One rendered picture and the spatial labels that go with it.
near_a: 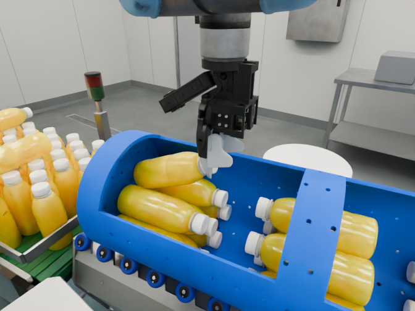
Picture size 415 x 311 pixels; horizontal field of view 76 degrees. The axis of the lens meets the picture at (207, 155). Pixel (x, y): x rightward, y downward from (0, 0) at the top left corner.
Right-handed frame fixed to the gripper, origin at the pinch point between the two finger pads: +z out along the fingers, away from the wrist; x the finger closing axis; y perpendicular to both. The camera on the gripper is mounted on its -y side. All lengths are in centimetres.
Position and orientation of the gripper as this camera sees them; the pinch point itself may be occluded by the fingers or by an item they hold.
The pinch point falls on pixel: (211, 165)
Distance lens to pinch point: 52.0
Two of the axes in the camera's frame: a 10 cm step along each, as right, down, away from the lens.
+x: 4.4, -4.3, 7.8
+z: 0.0, 8.8, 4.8
